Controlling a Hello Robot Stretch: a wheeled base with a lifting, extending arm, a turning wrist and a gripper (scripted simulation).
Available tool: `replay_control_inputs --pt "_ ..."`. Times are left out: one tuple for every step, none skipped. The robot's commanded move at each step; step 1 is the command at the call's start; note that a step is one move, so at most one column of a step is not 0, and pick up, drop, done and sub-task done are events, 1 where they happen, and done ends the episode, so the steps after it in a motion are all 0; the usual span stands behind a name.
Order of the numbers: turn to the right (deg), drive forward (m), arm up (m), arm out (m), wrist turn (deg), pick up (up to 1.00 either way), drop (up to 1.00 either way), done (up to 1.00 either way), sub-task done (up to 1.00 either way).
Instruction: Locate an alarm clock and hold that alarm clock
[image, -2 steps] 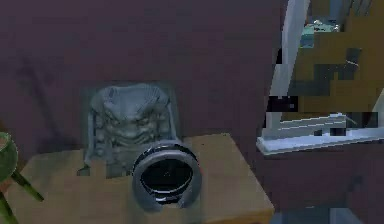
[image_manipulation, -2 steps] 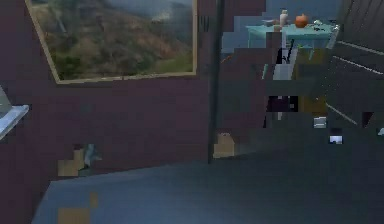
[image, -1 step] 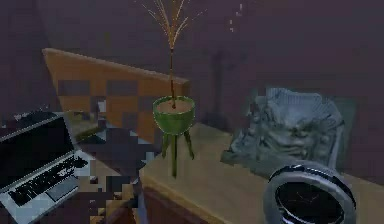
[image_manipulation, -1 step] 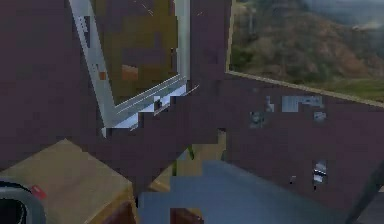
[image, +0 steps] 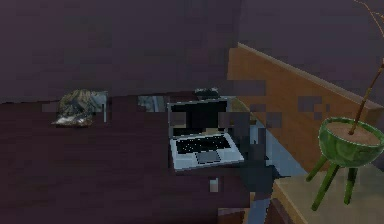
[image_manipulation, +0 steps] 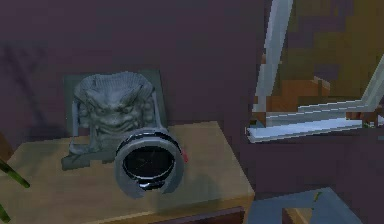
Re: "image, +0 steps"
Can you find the silver open laptop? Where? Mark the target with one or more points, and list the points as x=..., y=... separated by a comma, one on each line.
x=204, y=150

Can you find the grey green rock sculpture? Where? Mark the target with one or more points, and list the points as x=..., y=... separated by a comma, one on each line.
x=77, y=107

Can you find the brown wooden headboard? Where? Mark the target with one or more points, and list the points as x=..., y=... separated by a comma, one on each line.
x=286, y=100

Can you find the dark purple wooden table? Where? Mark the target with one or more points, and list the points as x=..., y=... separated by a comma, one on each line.
x=86, y=166

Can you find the tan wooden side table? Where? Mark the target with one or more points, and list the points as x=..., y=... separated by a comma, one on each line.
x=336, y=200

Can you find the green bowl plant stand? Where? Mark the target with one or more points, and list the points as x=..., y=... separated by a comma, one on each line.
x=346, y=151

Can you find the bare brown twig plant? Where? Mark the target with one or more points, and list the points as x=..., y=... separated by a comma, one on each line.
x=366, y=96

